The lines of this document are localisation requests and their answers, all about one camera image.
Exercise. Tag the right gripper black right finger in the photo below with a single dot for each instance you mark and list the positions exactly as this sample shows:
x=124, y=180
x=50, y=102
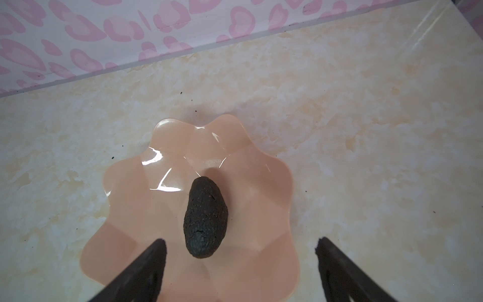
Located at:
x=342, y=279

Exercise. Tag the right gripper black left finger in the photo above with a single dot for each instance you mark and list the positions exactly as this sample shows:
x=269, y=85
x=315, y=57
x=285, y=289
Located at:
x=141, y=280

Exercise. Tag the pink scalloped fruit bowl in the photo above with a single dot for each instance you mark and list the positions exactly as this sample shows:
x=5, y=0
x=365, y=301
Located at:
x=148, y=196

